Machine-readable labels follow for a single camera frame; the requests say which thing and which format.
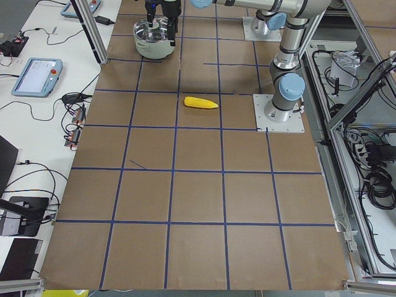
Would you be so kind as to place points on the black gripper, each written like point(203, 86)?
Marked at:
point(172, 7)

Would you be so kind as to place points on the glass pot lid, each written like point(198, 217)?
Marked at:
point(151, 34)

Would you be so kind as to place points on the yellow corn cob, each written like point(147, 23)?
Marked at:
point(200, 103)

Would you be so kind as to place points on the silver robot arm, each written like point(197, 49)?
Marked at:
point(266, 22)
point(289, 86)

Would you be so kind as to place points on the white steel cooking pot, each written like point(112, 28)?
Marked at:
point(154, 51)

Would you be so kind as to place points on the black power adapter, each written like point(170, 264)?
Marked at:
point(103, 20)

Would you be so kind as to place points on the blue teach pendant near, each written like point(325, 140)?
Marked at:
point(38, 77)

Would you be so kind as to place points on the brown paper table mat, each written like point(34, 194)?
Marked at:
point(165, 196)

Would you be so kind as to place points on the aluminium frame post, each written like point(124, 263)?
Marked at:
point(90, 28)

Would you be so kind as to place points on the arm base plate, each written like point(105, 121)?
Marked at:
point(269, 119)
point(249, 35)

